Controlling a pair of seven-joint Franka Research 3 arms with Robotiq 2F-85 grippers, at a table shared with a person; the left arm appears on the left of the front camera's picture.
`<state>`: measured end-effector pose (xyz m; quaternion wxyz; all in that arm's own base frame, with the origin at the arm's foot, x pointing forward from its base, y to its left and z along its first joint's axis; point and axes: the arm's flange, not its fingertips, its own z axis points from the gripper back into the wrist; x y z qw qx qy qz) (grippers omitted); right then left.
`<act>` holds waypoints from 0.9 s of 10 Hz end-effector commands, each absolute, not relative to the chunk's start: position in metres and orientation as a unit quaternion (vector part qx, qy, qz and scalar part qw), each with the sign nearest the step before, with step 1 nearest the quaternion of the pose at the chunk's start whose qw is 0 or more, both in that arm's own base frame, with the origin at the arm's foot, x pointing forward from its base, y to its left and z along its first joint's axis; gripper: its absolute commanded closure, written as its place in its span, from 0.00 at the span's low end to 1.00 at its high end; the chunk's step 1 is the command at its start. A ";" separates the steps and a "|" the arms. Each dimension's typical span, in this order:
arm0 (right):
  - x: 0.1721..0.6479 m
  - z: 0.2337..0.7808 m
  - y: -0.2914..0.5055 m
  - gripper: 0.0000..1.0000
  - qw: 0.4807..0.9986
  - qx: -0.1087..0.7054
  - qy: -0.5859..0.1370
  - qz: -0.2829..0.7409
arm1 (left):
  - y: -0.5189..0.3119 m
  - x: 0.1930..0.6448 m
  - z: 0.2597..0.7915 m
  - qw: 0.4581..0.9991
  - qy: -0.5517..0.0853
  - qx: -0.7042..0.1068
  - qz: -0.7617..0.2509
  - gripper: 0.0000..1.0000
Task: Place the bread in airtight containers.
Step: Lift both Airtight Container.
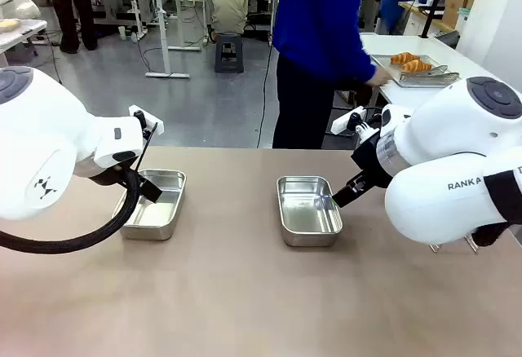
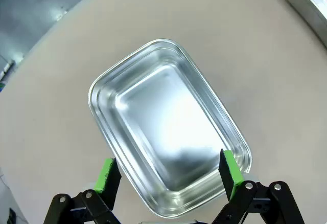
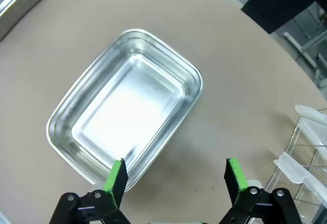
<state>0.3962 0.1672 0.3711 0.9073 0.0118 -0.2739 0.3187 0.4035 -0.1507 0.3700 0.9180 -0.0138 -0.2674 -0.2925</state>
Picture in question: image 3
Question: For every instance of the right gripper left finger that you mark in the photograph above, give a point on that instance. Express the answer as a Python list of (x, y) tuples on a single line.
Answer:
[(116, 183)]

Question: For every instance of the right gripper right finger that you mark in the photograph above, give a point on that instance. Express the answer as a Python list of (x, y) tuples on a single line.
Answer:
[(236, 180)]

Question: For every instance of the clear plastic container lid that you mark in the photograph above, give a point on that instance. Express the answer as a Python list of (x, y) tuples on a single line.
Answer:
[(291, 169), (314, 129)]

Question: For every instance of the steel rectangular container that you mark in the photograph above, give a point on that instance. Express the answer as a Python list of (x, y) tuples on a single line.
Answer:
[(127, 106), (18, 1)]

